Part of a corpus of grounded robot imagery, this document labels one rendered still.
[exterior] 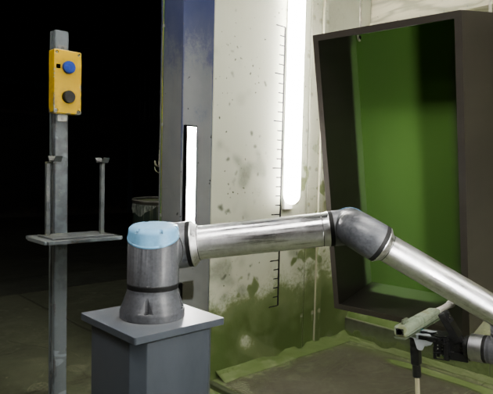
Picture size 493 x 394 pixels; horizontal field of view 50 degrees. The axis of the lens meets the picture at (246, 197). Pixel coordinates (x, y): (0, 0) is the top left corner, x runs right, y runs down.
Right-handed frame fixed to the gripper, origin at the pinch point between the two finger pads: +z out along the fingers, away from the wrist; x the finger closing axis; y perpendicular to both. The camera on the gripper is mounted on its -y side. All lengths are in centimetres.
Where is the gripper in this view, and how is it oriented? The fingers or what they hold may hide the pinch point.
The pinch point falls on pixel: (412, 331)
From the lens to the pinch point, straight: 207.7
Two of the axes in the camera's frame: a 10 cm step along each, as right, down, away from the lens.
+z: -7.7, 0.2, 6.4
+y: 0.6, 10.0, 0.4
